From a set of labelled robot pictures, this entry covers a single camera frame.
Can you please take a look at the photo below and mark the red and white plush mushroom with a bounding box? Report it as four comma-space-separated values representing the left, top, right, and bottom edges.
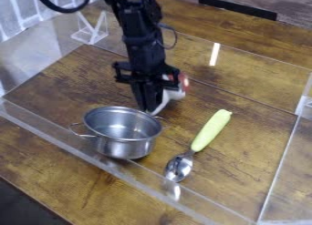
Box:
146, 71, 192, 116

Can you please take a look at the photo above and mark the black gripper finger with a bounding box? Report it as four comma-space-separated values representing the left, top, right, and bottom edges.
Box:
131, 82, 147, 111
145, 83, 166, 112

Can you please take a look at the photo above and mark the clear acrylic triangle bracket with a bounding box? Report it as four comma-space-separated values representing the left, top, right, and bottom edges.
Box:
71, 11, 109, 45

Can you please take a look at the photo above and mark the silver metal pot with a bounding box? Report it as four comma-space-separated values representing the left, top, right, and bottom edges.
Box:
68, 106, 165, 159

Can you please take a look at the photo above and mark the black baseboard strip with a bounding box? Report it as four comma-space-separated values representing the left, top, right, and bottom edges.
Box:
197, 0, 279, 21

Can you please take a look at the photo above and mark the clear acrylic enclosure wall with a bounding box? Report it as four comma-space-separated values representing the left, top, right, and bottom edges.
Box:
0, 0, 312, 225

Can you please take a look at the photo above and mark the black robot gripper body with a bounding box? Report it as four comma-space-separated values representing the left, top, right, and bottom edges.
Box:
105, 0, 180, 90

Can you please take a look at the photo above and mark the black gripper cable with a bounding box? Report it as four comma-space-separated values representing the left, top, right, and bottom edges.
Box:
34, 0, 95, 14

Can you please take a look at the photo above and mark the spoon with yellow-green handle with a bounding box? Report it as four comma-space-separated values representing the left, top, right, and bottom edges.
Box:
165, 109, 232, 182

